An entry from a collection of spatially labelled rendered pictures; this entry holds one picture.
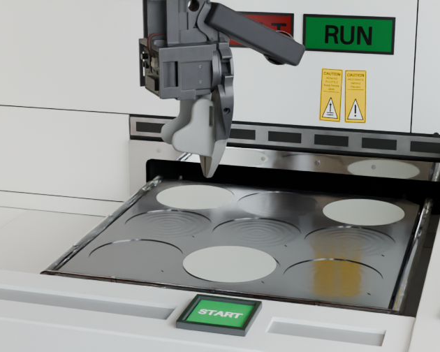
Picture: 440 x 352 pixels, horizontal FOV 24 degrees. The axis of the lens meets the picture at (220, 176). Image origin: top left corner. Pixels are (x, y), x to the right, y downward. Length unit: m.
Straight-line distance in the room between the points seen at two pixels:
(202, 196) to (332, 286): 0.32
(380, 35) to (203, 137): 0.33
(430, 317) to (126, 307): 0.25
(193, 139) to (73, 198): 0.45
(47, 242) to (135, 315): 0.57
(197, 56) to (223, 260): 0.22
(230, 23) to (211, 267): 0.26
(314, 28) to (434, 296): 0.55
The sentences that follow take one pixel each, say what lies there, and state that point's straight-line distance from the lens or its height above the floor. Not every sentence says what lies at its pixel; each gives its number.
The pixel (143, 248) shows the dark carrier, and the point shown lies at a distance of 1.13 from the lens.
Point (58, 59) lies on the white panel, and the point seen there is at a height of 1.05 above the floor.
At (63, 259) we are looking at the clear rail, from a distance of 1.10.
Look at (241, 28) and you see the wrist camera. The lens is 1.06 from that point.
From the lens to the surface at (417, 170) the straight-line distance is 1.33.
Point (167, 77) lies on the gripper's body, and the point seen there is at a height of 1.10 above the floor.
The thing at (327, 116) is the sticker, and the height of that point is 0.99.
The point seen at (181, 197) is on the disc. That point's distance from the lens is 1.30.
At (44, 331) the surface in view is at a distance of 0.82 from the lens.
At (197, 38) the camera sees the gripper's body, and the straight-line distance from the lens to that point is 1.06.
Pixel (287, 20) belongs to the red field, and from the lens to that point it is 1.33.
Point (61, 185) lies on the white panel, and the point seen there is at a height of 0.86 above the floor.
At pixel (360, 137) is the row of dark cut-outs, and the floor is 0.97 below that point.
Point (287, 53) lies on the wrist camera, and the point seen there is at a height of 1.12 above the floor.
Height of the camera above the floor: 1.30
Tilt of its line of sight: 17 degrees down
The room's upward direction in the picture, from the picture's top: straight up
